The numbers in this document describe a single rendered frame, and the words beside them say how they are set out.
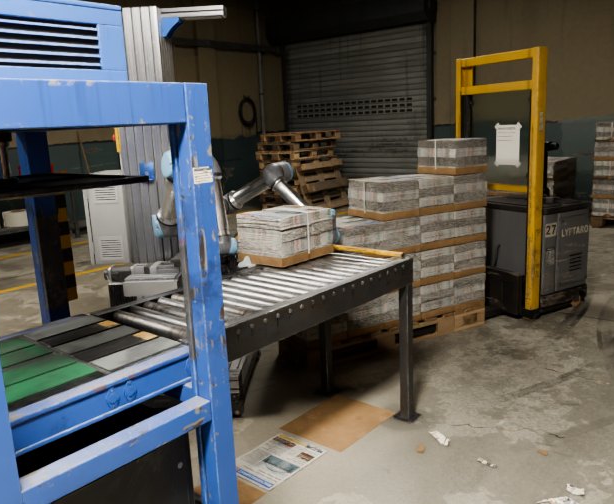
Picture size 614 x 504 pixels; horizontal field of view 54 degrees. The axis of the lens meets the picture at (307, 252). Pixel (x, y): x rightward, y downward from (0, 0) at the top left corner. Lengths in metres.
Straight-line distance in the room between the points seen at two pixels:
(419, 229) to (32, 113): 2.94
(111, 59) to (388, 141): 9.92
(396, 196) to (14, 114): 2.76
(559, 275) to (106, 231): 3.13
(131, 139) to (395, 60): 8.45
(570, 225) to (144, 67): 3.10
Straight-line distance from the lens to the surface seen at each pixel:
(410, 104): 11.10
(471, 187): 4.18
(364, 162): 11.68
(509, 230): 4.73
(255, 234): 2.83
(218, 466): 1.85
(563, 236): 4.71
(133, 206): 3.31
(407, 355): 2.98
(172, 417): 1.69
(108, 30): 1.70
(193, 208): 1.60
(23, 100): 1.37
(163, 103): 1.55
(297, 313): 2.25
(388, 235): 3.78
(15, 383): 1.82
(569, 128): 10.06
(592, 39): 10.04
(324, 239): 2.95
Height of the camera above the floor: 1.44
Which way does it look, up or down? 12 degrees down
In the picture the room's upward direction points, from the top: 3 degrees counter-clockwise
